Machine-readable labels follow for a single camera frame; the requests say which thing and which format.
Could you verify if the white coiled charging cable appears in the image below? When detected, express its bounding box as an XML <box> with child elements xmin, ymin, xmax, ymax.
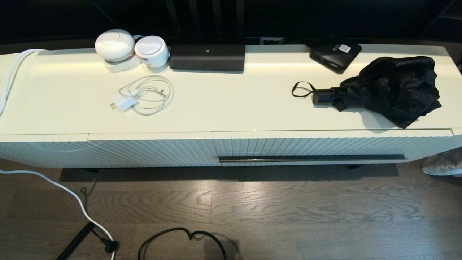
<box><xmin>119</xmin><ymin>75</ymin><xmax>174</xmax><ymax>116</ymax></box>

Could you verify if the white fluted front drawer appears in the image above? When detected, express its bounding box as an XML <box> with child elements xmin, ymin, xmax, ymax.
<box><xmin>212</xmin><ymin>130</ymin><xmax>454</xmax><ymax>167</ymax></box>

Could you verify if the black set-top box with sticker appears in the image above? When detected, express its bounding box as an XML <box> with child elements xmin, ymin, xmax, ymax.
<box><xmin>309</xmin><ymin>43</ymin><xmax>362</xmax><ymax>75</ymax></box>

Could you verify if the large white round device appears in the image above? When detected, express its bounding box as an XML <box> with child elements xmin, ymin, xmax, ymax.
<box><xmin>95</xmin><ymin>29</ymin><xmax>136</xmax><ymax>62</ymax></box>

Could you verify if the white fluted cabinet front panel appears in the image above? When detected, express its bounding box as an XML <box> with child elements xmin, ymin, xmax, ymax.
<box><xmin>0</xmin><ymin>134</ymin><xmax>89</xmax><ymax>168</ymax></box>
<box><xmin>88</xmin><ymin>132</ymin><xmax>213</xmax><ymax>168</ymax></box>

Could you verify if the black router box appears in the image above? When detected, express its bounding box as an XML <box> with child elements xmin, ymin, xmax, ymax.
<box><xmin>169</xmin><ymin>34</ymin><xmax>247</xmax><ymax>72</ymax></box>

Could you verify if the black looped floor cable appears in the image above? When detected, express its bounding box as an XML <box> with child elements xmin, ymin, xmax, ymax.
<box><xmin>137</xmin><ymin>227</ymin><xmax>228</xmax><ymax>260</ymax></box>

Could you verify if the black spiral cable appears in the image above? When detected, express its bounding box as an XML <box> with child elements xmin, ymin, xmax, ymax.
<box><xmin>56</xmin><ymin>222</ymin><xmax>95</xmax><ymax>260</ymax></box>

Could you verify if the black umbrella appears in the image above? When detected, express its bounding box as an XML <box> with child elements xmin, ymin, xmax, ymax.
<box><xmin>292</xmin><ymin>56</ymin><xmax>442</xmax><ymax>129</ymax></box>

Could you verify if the black plug with cord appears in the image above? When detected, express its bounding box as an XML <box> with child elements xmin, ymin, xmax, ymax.
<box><xmin>90</xmin><ymin>227</ymin><xmax>120</xmax><ymax>254</ymax></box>

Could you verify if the small white round device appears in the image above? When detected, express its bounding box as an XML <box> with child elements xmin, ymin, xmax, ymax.
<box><xmin>134</xmin><ymin>35</ymin><xmax>169</xmax><ymax>68</ymax></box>

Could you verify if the black router antenna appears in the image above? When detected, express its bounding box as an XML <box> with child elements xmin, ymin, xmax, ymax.
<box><xmin>166</xmin><ymin>0</ymin><xmax>181</xmax><ymax>36</ymax></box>
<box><xmin>188</xmin><ymin>0</ymin><xmax>200</xmax><ymax>36</ymax></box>
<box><xmin>212</xmin><ymin>0</ymin><xmax>222</xmax><ymax>36</ymax></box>
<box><xmin>236</xmin><ymin>0</ymin><xmax>246</xmax><ymax>36</ymax></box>

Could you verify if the white floor cable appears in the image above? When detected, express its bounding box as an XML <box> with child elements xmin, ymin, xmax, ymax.
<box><xmin>0</xmin><ymin>169</ymin><xmax>117</xmax><ymax>260</ymax></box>

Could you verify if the white long cabinet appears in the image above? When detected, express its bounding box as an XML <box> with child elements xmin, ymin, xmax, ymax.
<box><xmin>0</xmin><ymin>43</ymin><xmax>462</xmax><ymax>170</ymax></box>

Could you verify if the white charger plug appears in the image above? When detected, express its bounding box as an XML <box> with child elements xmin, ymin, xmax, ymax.
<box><xmin>110</xmin><ymin>92</ymin><xmax>138</xmax><ymax>112</ymax></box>

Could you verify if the white flat device base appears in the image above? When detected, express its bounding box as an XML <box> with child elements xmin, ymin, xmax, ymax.
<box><xmin>104</xmin><ymin>54</ymin><xmax>142</xmax><ymax>74</ymax></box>

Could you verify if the grey slipper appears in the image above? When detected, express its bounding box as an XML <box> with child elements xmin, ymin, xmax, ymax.
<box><xmin>420</xmin><ymin>147</ymin><xmax>462</xmax><ymax>177</ymax></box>

